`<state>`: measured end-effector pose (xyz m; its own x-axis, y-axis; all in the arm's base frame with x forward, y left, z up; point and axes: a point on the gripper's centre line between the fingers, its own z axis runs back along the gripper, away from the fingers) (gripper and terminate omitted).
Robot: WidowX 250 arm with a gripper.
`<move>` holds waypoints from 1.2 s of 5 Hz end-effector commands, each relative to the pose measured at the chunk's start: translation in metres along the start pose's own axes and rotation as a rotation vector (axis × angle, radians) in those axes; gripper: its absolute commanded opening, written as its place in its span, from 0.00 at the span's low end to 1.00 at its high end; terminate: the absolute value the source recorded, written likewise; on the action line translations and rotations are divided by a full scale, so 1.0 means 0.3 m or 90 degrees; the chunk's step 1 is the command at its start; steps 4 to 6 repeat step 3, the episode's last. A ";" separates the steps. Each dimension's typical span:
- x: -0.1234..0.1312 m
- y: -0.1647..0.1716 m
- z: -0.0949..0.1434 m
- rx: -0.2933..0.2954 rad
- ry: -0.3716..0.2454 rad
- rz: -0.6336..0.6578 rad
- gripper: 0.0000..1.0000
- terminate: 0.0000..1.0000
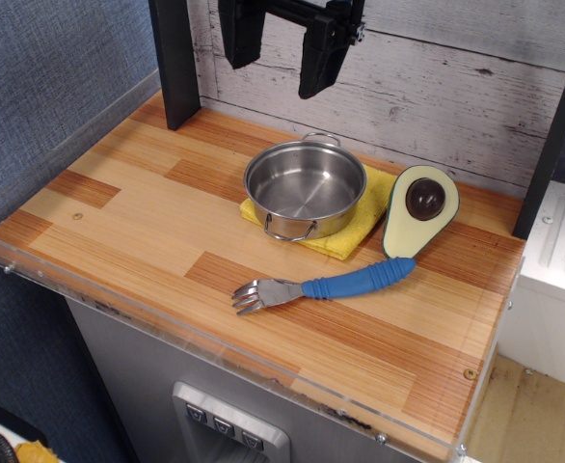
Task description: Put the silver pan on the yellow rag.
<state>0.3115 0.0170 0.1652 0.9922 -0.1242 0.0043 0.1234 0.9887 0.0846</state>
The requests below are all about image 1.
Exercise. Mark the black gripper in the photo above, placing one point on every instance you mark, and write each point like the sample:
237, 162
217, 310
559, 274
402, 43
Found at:
331, 29

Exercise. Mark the small steel pot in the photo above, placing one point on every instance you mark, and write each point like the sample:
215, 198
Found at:
305, 189

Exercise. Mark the yellow folded cloth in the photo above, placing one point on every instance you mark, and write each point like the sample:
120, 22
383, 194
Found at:
369, 211

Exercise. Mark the toy avocado half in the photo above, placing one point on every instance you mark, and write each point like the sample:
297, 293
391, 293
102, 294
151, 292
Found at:
423, 201

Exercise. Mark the clear acrylic guard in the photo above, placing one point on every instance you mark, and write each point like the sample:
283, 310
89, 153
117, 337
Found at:
146, 227

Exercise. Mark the grey toy fridge cabinet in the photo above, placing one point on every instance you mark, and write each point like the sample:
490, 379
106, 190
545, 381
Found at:
257, 389

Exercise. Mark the white toy sink unit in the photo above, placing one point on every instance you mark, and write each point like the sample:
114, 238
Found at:
532, 332

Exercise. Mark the silver dispenser button panel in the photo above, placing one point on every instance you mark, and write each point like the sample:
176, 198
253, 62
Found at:
215, 431

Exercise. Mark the yellow tape piece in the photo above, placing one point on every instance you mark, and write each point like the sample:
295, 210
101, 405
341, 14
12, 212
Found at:
35, 452

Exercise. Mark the black left post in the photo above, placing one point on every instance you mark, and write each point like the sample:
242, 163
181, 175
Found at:
176, 60

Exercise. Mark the black post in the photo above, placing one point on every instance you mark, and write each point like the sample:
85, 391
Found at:
543, 172
176, 60

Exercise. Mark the blue handled metal fork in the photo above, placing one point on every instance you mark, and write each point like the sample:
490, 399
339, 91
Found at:
266, 293

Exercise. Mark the black right post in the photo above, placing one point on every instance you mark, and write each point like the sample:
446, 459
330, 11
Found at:
543, 172

